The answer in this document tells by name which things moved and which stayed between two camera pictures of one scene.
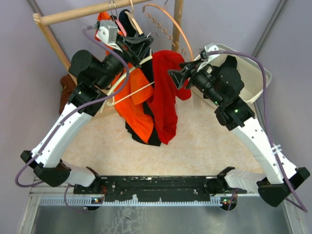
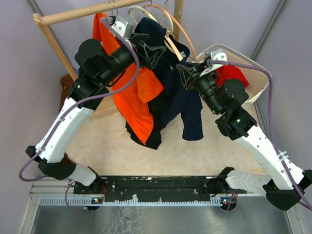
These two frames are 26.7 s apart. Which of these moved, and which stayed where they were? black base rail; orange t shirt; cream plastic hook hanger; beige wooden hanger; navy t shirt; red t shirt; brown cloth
Moved: beige wooden hanger; cream plastic hook hanger; red t shirt; navy t shirt
Stayed: black base rail; brown cloth; orange t shirt
